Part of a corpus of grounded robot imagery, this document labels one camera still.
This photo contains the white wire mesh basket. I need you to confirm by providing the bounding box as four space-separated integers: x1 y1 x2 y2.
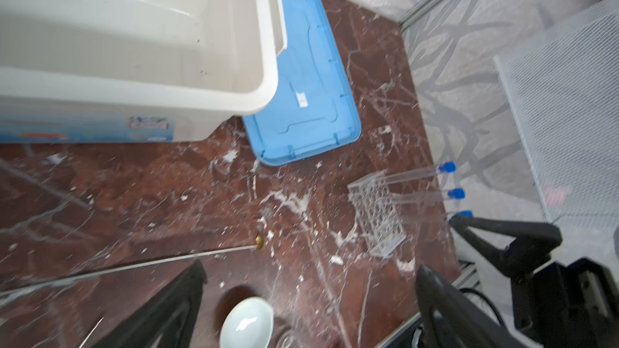
494 0 618 230

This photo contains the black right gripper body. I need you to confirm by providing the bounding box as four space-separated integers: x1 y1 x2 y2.
509 238 618 347

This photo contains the small white ceramic dish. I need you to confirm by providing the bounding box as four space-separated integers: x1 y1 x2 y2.
219 296 274 348

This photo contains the pink object in basket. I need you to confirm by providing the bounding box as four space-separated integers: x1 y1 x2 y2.
543 186 572 206

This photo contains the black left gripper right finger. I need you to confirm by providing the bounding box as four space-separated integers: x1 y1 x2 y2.
415 264 523 348

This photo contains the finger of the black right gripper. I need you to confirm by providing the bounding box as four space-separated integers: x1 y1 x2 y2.
448 214 563 278

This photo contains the white plastic storage bin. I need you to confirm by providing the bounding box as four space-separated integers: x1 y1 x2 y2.
1 0 288 143

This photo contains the clear test tube rack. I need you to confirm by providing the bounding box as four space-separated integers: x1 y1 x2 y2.
348 171 406 259

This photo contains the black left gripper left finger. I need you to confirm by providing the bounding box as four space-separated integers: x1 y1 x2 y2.
95 261 207 348

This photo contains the blue plastic bin lid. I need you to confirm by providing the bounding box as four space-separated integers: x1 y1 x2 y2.
243 0 362 166

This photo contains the blue capped test tube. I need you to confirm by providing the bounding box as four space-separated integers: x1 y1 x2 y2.
390 188 466 204
384 162 457 185
446 210 474 219

